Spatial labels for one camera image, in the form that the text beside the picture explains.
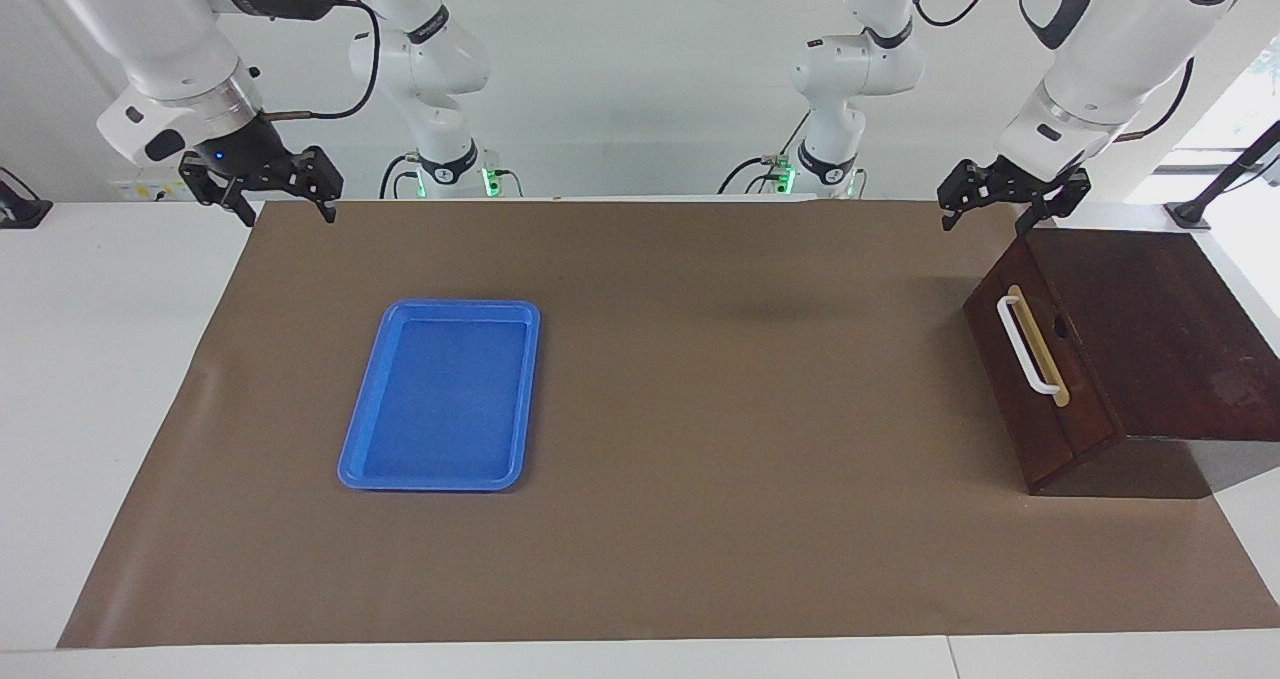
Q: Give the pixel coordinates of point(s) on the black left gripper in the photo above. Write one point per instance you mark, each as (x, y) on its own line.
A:
(1015, 184)

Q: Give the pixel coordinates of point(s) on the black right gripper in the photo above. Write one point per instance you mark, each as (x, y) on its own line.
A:
(245, 154)

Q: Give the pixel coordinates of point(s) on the wooden drawer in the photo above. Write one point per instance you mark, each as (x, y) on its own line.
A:
(1062, 351)

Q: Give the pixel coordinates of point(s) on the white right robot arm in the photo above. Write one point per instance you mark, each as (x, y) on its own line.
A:
(170, 39)

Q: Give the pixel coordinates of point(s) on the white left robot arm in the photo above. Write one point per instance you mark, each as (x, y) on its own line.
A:
(1120, 49)

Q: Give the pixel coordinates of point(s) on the dark wooden drawer cabinet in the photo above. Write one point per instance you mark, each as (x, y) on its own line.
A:
(1180, 339)

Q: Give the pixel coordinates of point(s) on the green lit base connector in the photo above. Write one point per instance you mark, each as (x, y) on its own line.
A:
(785, 177)
(491, 181)

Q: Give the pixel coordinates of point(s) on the blue plastic tray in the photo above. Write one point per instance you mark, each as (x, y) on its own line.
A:
(440, 399)

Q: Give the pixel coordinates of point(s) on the brown table mat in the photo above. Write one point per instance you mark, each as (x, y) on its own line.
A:
(700, 459)

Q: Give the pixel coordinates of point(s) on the white wall socket box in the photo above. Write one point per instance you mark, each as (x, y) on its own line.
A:
(140, 191)

